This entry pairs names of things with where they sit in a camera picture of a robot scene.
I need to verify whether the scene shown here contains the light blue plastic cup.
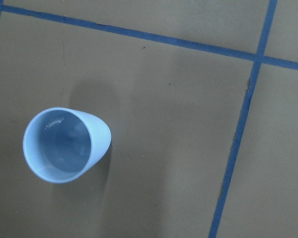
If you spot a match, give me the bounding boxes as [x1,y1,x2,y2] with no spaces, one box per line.
[23,108,112,183]

